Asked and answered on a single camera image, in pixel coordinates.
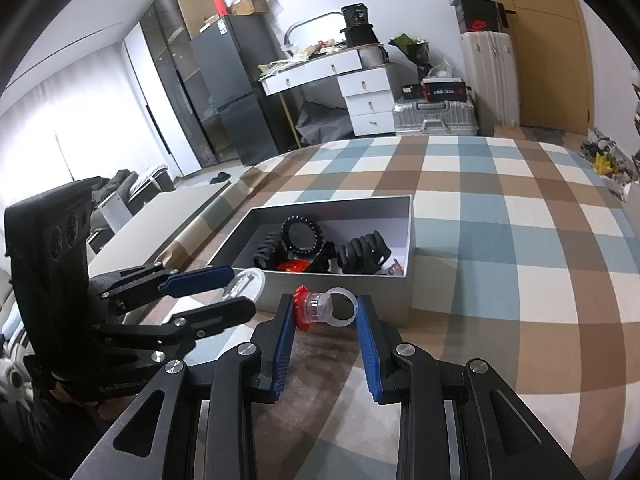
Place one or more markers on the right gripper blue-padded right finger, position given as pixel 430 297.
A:
pixel 378 359

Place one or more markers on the dark flower bouquet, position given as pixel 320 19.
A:
pixel 416 50

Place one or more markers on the black red box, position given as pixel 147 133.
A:
pixel 437 90

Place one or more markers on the wooden door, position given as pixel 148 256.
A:
pixel 553 61

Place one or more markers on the grey open cardboard box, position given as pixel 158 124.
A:
pixel 311 231

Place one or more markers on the cardboard boxes on fridge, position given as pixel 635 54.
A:
pixel 240 7

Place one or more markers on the red round plush pendant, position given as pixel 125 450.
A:
pixel 294 266

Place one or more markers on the white upright suitcase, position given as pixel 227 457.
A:
pixel 490 71

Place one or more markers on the plaid bed cover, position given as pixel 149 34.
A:
pixel 523 258

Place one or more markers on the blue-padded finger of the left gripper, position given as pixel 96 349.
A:
pixel 175 338
pixel 117 293

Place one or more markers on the black bag on desk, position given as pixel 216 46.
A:
pixel 358 30

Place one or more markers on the stacked shoe boxes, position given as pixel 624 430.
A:
pixel 476 15

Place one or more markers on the dark grey refrigerator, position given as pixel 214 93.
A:
pixel 229 54

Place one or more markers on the silver suitcase lying flat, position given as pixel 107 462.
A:
pixel 446 118

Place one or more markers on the white desk with drawers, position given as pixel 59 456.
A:
pixel 362 80

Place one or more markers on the black pompom hair claw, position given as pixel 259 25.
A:
pixel 363 255

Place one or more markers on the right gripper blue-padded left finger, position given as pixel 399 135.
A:
pixel 274 339

